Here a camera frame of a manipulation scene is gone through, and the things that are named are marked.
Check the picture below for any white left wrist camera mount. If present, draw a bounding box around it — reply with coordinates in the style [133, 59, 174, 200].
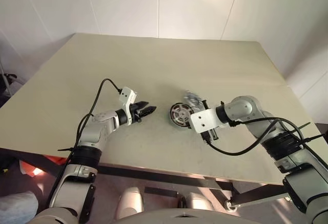
[119, 87, 139, 125]

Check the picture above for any orange object under table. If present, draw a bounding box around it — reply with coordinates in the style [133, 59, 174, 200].
[20, 154, 70, 181]

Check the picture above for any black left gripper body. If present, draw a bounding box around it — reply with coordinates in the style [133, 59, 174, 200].
[129, 103, 142, 124]

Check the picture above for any pale rounded right robot knee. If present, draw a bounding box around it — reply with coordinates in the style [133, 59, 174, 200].
[183, 192, 213, 211]

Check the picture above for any motor stator with copper windings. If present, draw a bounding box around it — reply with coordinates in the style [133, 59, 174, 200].
[168, 102, 194, 130]

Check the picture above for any dark metal table frame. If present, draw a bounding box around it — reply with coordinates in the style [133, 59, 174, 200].
[0, 148, 290, 209]

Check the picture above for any table caster wheel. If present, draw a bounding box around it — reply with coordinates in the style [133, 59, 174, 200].
[225, 199, 239, 211]

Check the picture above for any black flat floor bar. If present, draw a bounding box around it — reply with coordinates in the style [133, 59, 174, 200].
[145, 187, 180, 198]

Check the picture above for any crumpled pale fabric bundle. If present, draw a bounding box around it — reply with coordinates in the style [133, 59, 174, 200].
[0, 192, 39, 224]

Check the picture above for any pale rounded left robot knee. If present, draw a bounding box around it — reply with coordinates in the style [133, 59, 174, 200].
[115, 187, 144, 219]

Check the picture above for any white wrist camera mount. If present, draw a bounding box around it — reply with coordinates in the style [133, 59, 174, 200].
[119, 87, 139, 125]
[190, 108, 221, 134]

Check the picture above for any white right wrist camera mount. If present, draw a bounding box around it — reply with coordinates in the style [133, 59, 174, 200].
[190, 108, 221, 134]

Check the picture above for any grey motor gear plate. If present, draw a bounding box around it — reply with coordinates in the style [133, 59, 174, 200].
[182, 89, 203, 111]

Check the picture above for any grey robot torso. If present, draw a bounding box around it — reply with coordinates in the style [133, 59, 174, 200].
[112, 208, 244, 224]

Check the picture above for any black folding cart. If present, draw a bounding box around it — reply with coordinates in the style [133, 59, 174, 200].
[0, 72, 18, 101]

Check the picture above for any pale rounded robot knee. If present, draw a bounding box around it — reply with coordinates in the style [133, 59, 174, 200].
[115, 187, 144, 219]
[183, 192, 213, 211]

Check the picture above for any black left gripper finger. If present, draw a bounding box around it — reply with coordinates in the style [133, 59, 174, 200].
[140, 105, 157, 119]
[134, 100, 149, 110]

